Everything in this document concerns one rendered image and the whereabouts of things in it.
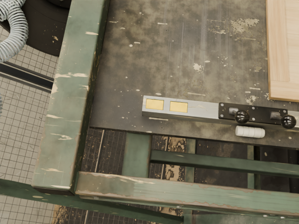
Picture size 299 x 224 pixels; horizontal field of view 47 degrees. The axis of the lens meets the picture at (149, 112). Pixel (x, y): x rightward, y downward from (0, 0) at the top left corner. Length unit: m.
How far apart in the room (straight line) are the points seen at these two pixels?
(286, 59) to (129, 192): 0.65
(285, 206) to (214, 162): 0.23
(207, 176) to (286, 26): 2.05
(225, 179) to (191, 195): 2.04
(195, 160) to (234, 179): 1.86
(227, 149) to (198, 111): 2.02
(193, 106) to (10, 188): 0.72
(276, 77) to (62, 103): 0.65
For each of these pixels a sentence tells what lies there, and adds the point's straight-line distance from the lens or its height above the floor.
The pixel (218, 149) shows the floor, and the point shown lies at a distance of 3.08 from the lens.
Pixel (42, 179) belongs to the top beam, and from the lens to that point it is 0.90.
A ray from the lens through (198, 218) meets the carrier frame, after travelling 1.99.
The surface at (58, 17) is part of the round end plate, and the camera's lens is 1.61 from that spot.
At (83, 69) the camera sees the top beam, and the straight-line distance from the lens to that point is 0.99.
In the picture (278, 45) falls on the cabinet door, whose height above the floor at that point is 1.33.
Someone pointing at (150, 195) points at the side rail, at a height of 1.65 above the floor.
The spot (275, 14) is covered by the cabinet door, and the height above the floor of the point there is 1.33.
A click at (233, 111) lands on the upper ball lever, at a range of 0.99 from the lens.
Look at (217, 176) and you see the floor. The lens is 3.02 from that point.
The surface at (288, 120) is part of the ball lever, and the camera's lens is 0.94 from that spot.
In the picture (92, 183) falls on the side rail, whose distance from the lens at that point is 0.93.
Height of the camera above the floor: 2.19
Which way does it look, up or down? 33 degrees down
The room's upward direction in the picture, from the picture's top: 69 degrees counter-clockwise
